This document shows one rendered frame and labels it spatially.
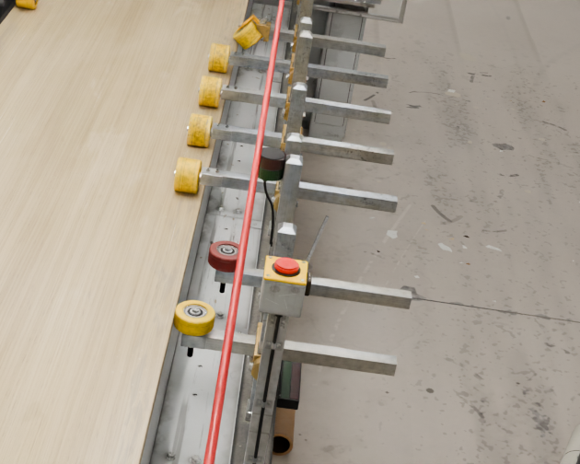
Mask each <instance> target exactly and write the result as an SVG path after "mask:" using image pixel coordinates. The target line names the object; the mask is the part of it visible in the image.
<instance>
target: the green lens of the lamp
mask: <svg viewBox="0 0 580 464"><path fill-rule="evenodd" d="M283 176H284V168H283V169H281V170H278V171H269V170H265V169H262V168H260V169H259V175H258V178H259V179H261V180H268V181H277V180H281V179H282V178H283Z"/></svg>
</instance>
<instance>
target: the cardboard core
mask: <svg viewBox="0 0 580 464"><path fill-rule="evenodd" d="M295 413H296V410H292V409H286V408H279V407H276V416H275V427H274V438H273V455H276V456H283V455H286V454H288V453H289V452H290V451H291V450H292V448H293V442H294V427H295Z"/></svg>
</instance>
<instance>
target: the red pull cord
mask: <svg viewBox="0 0 580 464"><path fill-rule="evenodd" d="M283 12H284V0H279V6H278V12H277V18H276V23H275V29H274V34H273V45H272V50H271V56H270V62H269V67H268V74H267V79H266V85H265V90H264V96H263V102H262V107H261V117H260V123H259V129H258V134H257V141H256V146H255V152H254V158H253V163H252V169H251V174H250V180H249V190H248V196H247V201H246V208H245V214H244V219H243V225H242V230H241V236H240V241H239V247H238V257H237V263H236V270H235V275H234V281H233V286H232V292H231V297H230V303H229V309H228V314H227V320H226V330H225V337H224V342H223V348H222V353H221V359H220V365H219V370H218V376H217V381H216V387H215V397H214V404H213V409H212V415H211V421H210V426H209V432H208V437H207V443H206V449H205V454H204V460H203V464H215V454H216V449H217V442H218V436H219V430H220V423H221V418H222V411H223V406H224V399H225V393H226V382H227V376H228V369H229V364H230V357H231V351H232V345H233V339H234V333H235V327H236V320H237V314H238V303H239V297H240V291H241V285H242V278H243V273H244V266H245V260H246V254H247V247H248V242H249V231H250V224H251V218H252V212H253V205H254V200H255V193H256V188H257V181H258V175H259V169H260V163H261V151H262V145H263V139H264V133H265V127H266V121H267V115H268V109H269V102H270V96H271V90H272V84H273V72H274V67H275V60H276V54H277V48H278V42H279V36H280V29H281V24H282V17H283Z"/></svg>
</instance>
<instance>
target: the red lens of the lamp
mask: <svg viewBox="0 0 580 464"><path fill-rule="evenodd" d="M283 152H284V151H283ZM285 160H286V153H284V158H283V159H279V160H270V159H267V158H263V157H261V163H260V167H261V168H264V169H268V170H279V169H282V168H284V165H285Z"/></svg>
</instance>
